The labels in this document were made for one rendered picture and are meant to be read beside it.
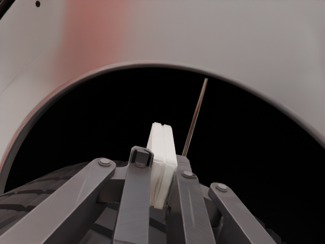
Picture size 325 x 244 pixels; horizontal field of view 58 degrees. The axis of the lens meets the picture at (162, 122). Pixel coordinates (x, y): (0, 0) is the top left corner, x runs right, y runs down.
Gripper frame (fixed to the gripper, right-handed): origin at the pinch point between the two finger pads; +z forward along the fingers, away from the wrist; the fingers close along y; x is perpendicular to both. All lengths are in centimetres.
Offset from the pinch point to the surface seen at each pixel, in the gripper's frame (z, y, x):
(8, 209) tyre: 8.8, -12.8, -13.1
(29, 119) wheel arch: 37.8, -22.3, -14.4
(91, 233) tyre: 3.2, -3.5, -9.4
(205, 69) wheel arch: 24.4, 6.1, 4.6
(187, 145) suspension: 51, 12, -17
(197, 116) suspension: 52, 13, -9
